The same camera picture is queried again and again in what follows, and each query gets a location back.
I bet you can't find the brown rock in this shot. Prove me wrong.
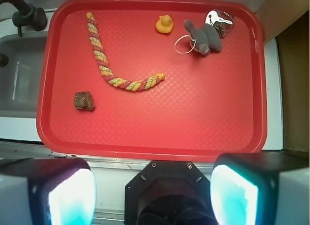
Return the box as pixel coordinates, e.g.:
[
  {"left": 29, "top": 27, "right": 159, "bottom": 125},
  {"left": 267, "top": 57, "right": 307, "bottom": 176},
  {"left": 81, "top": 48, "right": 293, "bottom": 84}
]
[{"left": 73, "top": 91, "right": 94, "bottom": 112}]

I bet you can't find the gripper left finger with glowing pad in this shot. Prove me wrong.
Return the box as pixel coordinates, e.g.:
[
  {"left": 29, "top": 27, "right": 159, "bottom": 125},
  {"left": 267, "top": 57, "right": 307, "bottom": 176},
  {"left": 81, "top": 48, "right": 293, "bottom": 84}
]
[{"left": 0, "top": 158, "right": 96, "bottom": 225}]

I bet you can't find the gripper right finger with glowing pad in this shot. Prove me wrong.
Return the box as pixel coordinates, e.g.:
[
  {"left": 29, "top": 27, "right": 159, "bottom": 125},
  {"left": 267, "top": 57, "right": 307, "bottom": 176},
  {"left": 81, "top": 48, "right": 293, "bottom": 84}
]
[{"left": 210, "top": 152, "right": 310, "bottom": 225}]

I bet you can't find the shiny metal clip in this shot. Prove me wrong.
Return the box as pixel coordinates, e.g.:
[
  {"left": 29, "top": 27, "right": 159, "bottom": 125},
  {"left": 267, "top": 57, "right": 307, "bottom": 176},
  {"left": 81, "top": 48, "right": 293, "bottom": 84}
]
[{"left": 205, "top": 10, "right": 234, "bottom": 39}]

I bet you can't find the multicolour twisted rope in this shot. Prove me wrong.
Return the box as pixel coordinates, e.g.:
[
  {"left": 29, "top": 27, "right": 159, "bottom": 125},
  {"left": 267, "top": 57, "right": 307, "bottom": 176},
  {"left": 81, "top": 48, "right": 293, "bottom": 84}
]
[{"left": 86, "top": 12, "right": 165, "bottom": 92}]

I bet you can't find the red plastic tray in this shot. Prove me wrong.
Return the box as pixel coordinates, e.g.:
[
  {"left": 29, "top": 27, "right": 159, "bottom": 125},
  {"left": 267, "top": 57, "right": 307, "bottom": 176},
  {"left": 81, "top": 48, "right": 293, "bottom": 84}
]
[{"left": 37, "top": 0, "right": 267, "bottom": 162}]

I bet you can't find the yellow rubber duck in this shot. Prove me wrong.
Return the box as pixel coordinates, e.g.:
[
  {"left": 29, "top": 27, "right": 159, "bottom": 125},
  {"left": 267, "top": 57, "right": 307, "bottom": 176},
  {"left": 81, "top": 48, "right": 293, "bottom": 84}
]
[{"left": 155, "top": 15, "right": 174, "bottom": 34}]

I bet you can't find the black faucet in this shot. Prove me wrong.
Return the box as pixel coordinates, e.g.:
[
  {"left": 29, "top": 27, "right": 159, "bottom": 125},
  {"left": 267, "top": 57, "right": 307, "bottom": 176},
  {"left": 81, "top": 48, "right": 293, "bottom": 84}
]
[{"left": 0, "top": 0, "right": 48, "bottom": 37}]

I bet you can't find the grey sink basin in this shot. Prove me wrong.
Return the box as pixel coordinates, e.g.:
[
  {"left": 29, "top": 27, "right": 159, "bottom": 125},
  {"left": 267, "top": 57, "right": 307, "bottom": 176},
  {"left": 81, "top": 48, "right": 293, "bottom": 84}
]
[{"left": 0, "top": 32, "right": 47, "bottom": 118}]

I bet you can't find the grey plush mouse toy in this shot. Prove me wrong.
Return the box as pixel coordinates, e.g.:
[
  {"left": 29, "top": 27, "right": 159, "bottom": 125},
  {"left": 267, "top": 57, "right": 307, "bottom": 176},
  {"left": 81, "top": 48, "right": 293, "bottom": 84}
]
[{"left": 174, "top": 19, "right": 223, "bottom": 56}]

